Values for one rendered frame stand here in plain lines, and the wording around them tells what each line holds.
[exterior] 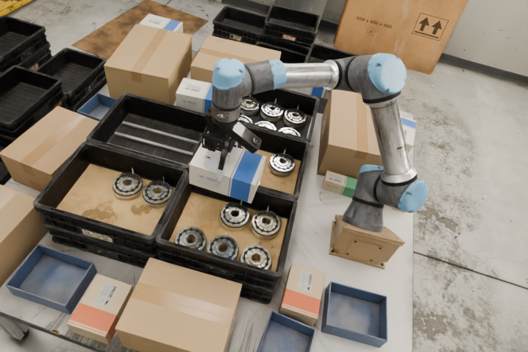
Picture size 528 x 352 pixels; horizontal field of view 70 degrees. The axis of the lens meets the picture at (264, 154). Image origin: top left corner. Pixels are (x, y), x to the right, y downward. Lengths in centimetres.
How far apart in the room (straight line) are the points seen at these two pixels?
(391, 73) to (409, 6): 286
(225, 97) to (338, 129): 85
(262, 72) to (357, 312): 90
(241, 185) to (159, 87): 89
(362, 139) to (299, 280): 67
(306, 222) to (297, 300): 37
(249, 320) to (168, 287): 31
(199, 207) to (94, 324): 48
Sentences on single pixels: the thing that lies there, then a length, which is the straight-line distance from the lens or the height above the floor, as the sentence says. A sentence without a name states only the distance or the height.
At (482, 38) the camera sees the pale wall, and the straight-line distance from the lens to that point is 443.
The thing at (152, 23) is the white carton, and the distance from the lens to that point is 225.
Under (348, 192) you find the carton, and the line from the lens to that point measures 168.
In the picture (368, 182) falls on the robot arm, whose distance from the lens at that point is 141.
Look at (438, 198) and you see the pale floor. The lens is 295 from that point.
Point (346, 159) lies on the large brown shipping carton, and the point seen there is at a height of 83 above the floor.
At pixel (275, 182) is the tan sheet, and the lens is 149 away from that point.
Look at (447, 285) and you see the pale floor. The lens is 258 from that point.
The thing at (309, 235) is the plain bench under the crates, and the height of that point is 70.
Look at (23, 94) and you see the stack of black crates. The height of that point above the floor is 49.
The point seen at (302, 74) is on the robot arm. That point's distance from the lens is 116.
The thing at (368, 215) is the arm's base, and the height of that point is 90.
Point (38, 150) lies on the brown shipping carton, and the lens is 162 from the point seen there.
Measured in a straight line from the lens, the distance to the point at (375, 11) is 400.
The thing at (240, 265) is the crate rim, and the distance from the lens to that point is 117.
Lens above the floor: 198
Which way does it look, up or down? 47 degrees down
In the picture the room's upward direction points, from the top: 12 degrees clockwise
